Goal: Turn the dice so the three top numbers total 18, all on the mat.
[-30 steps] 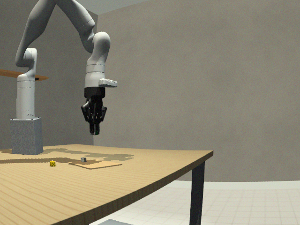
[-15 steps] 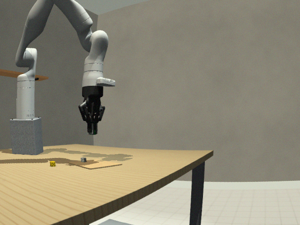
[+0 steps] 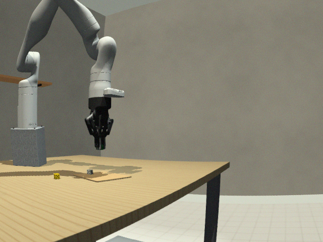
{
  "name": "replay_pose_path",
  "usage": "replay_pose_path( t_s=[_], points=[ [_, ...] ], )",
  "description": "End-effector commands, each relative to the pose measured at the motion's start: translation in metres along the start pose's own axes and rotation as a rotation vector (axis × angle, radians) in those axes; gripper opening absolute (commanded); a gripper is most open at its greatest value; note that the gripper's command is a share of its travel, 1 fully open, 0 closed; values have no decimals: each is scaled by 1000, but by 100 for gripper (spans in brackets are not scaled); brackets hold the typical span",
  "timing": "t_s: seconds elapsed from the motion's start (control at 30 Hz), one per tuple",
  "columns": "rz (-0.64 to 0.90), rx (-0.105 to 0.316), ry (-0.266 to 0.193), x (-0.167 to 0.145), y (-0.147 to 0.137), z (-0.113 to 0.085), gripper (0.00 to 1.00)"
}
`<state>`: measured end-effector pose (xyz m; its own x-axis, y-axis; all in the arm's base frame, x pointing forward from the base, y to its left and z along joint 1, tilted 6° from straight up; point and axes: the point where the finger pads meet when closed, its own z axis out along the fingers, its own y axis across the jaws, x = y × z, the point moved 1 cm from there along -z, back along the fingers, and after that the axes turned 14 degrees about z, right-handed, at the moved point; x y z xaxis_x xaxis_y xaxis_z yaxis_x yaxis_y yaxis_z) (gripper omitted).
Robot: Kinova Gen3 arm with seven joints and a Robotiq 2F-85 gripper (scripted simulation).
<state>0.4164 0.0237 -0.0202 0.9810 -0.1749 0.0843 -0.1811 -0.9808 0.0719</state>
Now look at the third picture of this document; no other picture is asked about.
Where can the tan square mat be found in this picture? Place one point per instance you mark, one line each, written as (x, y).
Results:
(101, 176)

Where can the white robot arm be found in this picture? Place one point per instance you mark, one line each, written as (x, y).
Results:
(103, 51)

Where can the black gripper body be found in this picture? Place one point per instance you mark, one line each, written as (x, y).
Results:
(99, 105)

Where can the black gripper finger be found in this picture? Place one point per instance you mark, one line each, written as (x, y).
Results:
(90, 125)
(107, 126)

